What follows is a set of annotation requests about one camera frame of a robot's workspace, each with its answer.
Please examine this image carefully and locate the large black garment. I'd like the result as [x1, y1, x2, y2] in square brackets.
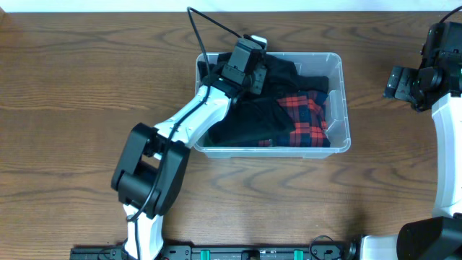
[204, 55, 298, 147]

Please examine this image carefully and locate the red navy plaid shirt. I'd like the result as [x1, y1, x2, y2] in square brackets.
[256, 90, 331, 147]

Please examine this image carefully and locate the black shirt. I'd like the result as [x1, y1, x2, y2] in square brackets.
[297, 76, 329, 93]

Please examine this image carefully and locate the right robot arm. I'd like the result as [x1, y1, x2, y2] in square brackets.
[350, 19, 461, 259]

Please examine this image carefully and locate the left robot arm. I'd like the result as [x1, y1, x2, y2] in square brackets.
[111, 35, 267, 259]

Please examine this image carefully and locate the clear plastic storage bin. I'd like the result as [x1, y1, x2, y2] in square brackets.
[194, 52, 352, 159]

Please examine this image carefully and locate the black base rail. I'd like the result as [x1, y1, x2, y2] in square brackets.
[69, 242, 359, 260]

